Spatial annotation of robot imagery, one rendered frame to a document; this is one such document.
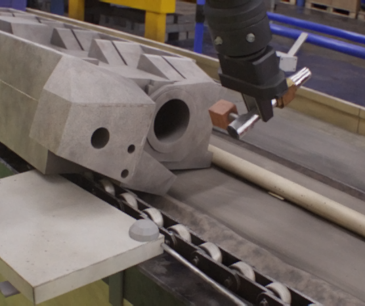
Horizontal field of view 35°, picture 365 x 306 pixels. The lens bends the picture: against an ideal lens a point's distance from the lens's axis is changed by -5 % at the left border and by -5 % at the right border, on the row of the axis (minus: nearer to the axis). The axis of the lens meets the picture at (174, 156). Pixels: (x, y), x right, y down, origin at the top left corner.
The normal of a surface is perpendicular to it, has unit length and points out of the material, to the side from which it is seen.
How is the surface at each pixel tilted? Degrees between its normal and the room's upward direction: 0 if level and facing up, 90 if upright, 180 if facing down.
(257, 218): 0
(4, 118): 80
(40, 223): 0
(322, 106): 90
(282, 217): 0
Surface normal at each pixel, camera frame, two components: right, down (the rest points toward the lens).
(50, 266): 0.07, -0.93
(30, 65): -0.74, 0.03
